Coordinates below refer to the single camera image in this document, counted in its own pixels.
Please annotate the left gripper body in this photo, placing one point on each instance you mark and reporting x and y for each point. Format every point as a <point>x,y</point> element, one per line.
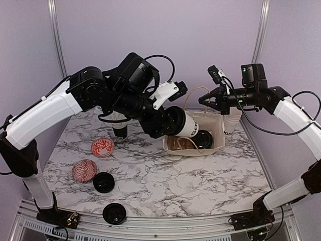
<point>154,125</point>

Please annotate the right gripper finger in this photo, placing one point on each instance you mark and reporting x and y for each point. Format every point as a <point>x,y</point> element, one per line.
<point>211,97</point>
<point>212,104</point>

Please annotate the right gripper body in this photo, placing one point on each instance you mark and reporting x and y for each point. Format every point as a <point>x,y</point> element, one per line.
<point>224,104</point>

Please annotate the cream paper bag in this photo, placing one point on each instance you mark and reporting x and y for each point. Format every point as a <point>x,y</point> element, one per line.
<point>207,120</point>

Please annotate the black cup lid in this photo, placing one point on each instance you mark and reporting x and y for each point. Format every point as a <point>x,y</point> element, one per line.
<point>203,139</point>
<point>179,118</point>

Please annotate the white paper coffee cup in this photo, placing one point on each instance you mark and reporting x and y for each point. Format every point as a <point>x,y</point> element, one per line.
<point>189,127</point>

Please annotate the brown cardboard cup carrier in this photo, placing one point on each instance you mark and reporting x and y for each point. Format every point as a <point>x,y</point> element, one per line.
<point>180,143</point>

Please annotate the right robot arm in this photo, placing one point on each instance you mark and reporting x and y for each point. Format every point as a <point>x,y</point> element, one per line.
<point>256,95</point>

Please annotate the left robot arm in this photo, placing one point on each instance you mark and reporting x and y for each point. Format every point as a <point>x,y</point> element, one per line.
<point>121,89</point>

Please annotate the stack of white cups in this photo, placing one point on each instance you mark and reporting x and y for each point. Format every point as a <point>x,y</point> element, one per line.
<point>231,120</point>

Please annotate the black cup with straws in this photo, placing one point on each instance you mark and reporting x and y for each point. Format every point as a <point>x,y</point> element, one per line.
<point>119,124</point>

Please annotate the red floral bowl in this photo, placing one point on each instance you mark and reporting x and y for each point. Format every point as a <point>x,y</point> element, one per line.
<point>102,147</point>

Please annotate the stack of black lids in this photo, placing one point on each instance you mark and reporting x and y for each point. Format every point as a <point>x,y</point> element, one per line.
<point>103,182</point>

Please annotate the red patterned bowl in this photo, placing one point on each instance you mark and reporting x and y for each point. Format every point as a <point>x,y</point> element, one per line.
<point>84,171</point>

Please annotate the loose black lid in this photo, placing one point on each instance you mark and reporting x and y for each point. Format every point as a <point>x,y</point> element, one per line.
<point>114,214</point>

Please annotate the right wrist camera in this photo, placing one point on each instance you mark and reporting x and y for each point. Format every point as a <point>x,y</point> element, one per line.
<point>217,75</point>

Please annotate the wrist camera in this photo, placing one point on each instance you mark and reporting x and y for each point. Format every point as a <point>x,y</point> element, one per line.
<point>217,75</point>
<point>168,91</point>

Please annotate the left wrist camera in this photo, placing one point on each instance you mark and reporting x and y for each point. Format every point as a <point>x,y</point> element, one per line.
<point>168,91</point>

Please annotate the right aluminium post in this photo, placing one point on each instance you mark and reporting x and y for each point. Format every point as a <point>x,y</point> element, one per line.
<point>262,28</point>

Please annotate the aluminium post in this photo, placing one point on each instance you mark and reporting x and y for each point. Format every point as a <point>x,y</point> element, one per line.
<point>56,36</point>
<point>262,28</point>

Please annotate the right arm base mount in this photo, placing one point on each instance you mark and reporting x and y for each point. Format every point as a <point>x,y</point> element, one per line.
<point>260,215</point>

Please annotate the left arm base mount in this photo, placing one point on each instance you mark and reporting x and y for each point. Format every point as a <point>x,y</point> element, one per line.
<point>57,216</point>

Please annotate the left aluminium post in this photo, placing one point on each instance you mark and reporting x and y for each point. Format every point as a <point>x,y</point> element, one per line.
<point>56,36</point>

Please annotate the aluminium front rail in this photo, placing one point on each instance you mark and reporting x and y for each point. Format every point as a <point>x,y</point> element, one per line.
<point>94,227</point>

